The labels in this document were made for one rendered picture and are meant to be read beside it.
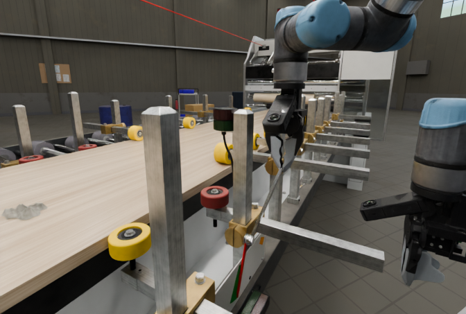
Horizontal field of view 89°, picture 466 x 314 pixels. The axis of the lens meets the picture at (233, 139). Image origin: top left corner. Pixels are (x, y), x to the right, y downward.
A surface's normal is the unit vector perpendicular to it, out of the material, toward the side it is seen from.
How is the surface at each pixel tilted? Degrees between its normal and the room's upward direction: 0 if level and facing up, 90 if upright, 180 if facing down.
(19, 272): 0
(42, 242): 0
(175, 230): 90
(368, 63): 90
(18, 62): 90
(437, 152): 90
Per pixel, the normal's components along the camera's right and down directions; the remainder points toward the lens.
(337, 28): 0.17, 0.21
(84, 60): 0.44, 0.19
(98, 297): 0.87, 0.11
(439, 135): -0.79, 0.13
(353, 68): -0.49, 0.18
